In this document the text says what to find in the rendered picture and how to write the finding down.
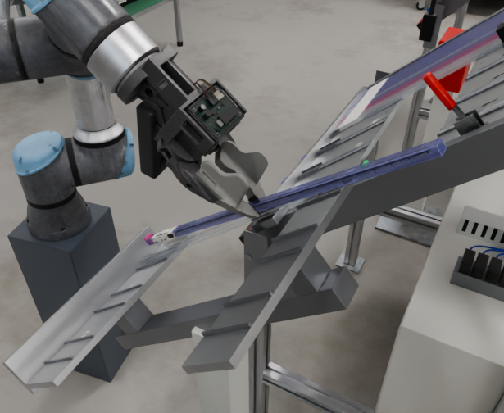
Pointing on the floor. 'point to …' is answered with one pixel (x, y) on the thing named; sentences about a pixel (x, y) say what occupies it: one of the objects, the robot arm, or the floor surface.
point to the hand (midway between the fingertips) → (252, 206)
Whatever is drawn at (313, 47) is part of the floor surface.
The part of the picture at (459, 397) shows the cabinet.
